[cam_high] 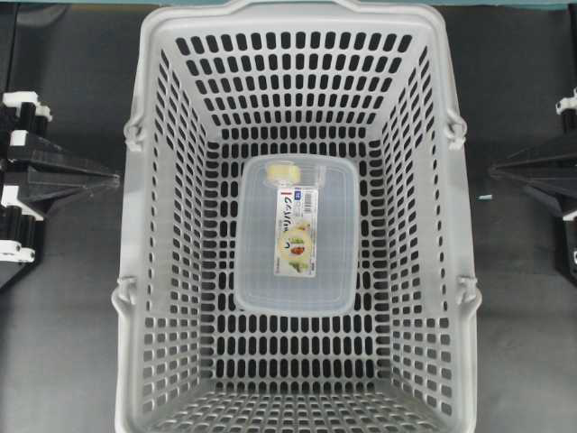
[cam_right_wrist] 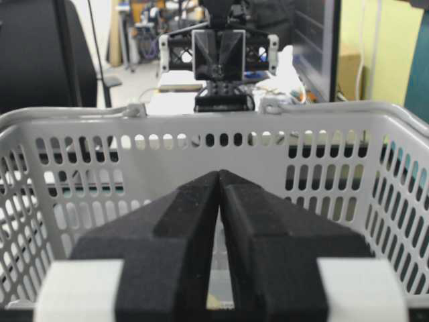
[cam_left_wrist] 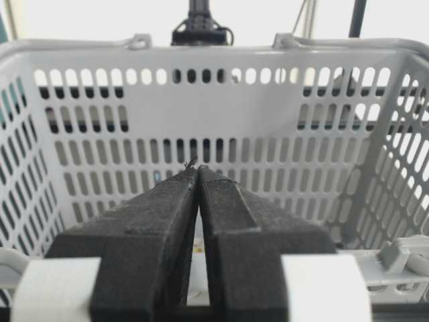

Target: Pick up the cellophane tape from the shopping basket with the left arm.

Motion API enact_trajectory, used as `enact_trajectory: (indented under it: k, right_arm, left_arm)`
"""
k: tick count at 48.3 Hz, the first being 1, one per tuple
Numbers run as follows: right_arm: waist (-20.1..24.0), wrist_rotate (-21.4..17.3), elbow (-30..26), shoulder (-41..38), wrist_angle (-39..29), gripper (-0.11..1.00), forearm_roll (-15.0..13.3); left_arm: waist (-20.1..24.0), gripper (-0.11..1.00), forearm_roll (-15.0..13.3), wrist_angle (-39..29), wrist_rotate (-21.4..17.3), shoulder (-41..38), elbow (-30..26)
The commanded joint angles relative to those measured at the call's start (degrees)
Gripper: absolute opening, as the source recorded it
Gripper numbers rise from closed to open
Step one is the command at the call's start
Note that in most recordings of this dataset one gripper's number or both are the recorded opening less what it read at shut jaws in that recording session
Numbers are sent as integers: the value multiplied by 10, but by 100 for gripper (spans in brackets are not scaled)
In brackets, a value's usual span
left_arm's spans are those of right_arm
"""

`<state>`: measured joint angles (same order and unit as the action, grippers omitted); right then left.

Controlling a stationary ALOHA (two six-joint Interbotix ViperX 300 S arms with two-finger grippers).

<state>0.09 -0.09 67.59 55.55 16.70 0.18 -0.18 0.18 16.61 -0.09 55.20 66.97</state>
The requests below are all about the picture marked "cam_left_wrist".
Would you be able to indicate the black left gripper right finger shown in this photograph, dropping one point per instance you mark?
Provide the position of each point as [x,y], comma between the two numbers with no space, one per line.
[266,264]

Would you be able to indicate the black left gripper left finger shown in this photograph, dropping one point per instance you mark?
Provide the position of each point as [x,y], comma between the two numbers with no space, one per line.
[120,266]

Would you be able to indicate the grey plastic shopping basket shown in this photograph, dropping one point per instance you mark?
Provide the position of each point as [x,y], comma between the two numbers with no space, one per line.
[339,137]

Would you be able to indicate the grey far basket handle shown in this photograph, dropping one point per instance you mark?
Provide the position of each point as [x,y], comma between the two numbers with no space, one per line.
[281,41]

